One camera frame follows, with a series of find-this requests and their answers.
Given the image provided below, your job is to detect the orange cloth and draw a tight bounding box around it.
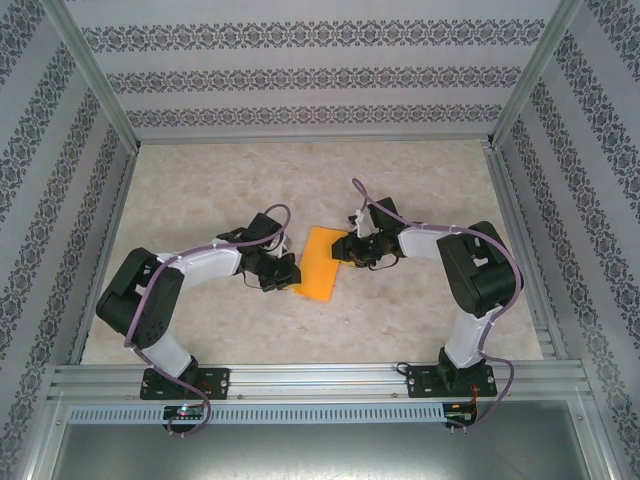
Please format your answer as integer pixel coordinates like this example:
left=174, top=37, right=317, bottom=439
left=292, top=225, right=349, bottom=304

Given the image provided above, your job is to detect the grey metal sheet panel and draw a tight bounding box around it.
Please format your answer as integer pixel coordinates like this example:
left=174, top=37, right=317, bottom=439
left=47, top=424, right=609, bottom=480

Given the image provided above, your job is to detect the thin black cable loop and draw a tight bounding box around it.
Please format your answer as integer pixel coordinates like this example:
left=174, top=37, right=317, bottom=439
left=367, top=252, right=403, bottom=272
left=238, top=267, right=266, bottom=292

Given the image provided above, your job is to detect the long aluminium mounting rail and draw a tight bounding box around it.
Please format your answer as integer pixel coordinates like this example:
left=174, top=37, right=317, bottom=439
left=47, top=363, right=586, bottom=401

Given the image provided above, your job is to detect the aluminium frame cross bar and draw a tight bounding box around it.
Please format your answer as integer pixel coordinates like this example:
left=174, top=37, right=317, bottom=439
left=134, top=130, right=496, bottom=147

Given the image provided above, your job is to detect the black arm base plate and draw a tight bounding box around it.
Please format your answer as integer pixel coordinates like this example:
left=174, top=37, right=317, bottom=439
left=405, top=364, right=497, bottom=400
left=139, top=367, right=231, bottom=401

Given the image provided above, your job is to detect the slotted grey cable duct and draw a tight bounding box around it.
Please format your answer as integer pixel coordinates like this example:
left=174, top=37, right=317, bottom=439
left=67, top=403, right=446, bottom=426

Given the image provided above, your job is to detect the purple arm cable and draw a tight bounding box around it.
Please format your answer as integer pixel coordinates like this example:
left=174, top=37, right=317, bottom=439
left=123, top=203, right=295, bottom=439
left=352, top=177, right=525, bottom=434

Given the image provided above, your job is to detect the aluminium table side rail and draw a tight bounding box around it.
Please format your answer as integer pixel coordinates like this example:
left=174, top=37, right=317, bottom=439
left=482, top=144, right=569, bottom=361
left=67, top=147, right=141, bottom=365

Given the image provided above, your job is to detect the aluminium frame post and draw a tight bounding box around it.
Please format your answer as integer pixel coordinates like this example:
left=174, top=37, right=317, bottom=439
left=47, top=0, right=141, bottom=151
left=489, top=0, right=586, bottom=149

